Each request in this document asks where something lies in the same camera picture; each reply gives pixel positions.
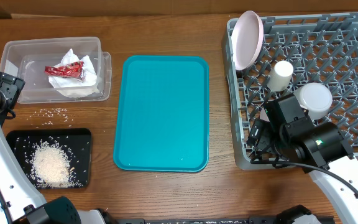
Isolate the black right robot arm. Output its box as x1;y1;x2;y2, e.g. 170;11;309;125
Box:
247;118;358;223

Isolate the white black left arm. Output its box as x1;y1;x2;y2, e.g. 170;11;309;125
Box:
0;72;114;223

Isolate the red snack wrapper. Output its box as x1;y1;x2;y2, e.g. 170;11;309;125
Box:
44;61;84;80

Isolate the clear plastic bin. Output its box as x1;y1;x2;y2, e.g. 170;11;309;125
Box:
0;37;111;104

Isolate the teal plastic tray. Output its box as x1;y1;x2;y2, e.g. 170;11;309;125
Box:
113;55;209;172

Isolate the grey-green bowl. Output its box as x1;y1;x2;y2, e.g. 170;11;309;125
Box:
294;83;333;120

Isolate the white rice pile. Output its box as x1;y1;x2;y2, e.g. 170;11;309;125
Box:
25;140;84;189

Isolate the pink small bowl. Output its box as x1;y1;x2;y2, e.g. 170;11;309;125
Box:
259;108;269;122

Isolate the pink round plate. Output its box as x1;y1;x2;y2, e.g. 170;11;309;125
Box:
231;11;264;70

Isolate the black rectangular tray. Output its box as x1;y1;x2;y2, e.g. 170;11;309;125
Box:
6;128;92;189

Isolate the cream cup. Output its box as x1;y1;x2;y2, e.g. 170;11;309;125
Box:
267;60;294;91

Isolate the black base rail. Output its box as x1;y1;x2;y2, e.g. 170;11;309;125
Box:
116;216;278;224

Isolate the white napkin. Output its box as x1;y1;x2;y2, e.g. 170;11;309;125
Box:
48;49;100;98

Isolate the grey dishwasher rack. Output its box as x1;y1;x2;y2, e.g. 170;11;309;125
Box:
222;12;358;170

